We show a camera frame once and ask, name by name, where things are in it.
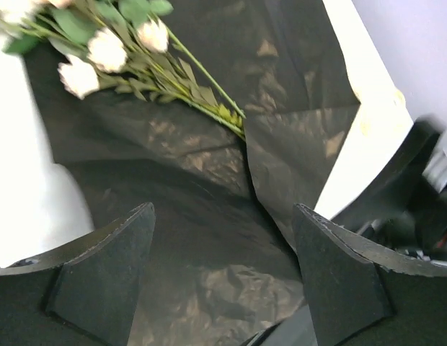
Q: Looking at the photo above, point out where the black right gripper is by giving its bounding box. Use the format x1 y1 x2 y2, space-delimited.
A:
332 117 447 262

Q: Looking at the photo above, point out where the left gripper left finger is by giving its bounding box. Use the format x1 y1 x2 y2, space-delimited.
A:
0 203 156 345

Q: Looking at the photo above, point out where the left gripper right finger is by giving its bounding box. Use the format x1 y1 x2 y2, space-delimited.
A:
292 204 447 345

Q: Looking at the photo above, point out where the pink and white flower bouquet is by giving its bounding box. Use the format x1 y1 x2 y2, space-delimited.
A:
0 0 244 137

